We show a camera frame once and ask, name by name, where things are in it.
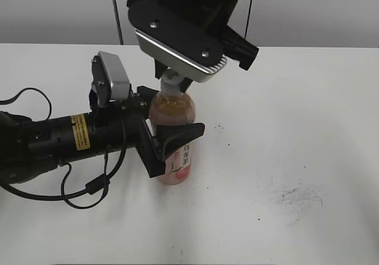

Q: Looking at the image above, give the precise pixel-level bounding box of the oolong tea bottle pink label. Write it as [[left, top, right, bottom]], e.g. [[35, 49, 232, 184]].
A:
[[147, 90, 197, 187]]

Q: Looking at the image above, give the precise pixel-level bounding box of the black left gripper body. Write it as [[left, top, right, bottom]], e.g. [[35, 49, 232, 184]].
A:
[[88, 92, 166, 178]]

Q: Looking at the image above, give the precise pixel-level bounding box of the black hanging cable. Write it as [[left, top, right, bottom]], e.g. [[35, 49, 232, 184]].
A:
[[108, 0, 124, 45], [244, 0, 257, 39]]

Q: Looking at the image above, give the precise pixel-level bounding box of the black hanging cable left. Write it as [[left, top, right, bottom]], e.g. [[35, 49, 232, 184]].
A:
[[108, 0, 124, 45]]

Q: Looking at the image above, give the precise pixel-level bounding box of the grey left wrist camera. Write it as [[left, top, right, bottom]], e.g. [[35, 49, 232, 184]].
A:
[[91, 51, 130, 108]]

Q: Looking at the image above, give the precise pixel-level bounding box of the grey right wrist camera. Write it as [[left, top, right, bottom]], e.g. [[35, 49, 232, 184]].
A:
[[128, 1, 227, 83]]

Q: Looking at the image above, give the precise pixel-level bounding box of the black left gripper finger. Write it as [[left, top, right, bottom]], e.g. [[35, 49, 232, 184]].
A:
[[136, 86, 159, 120], [156, 123, 205, 160]]

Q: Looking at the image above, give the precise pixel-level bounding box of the grey bottle cap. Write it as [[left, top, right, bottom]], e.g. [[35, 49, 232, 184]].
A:
[[160, 69, 185, 95]]

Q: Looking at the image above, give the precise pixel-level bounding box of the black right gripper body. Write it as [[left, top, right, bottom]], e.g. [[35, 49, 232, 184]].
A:
[[127, 0, 259, 71]]

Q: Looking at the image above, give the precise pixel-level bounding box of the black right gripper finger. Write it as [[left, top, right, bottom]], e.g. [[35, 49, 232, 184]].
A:
[[155, 59, 168, 79], [179, 77, 193, 93]]

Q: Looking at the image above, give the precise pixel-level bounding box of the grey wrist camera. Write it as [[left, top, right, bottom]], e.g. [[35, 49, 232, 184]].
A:
[[91, 51, 130, 108], [128, 1, 227, 83]]

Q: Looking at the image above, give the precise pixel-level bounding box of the black hanging cable right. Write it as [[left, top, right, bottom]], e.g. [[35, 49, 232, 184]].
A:
[[244, 0, 257, 39]]

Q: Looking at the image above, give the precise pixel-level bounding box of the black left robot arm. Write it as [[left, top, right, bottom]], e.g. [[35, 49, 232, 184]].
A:
[[1, 87, 205, 184]]

